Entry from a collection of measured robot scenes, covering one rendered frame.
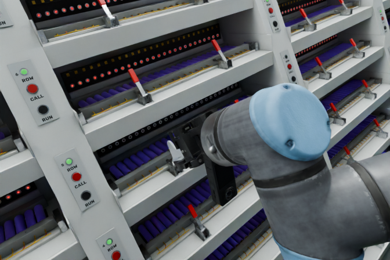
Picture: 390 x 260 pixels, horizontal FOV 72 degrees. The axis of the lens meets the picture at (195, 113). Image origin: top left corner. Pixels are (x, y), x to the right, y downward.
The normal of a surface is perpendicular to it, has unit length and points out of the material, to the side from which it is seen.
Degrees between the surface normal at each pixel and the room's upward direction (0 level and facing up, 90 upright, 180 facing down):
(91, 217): 90
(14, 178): 110
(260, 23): 90
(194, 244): 19
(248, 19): 90
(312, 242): 77
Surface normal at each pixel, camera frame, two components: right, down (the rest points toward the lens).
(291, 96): 0.40, -0.29
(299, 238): -0.51, 0.13
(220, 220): -0.18, -0.88
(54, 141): 0.51, -0.06
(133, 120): 0.61, 0.25
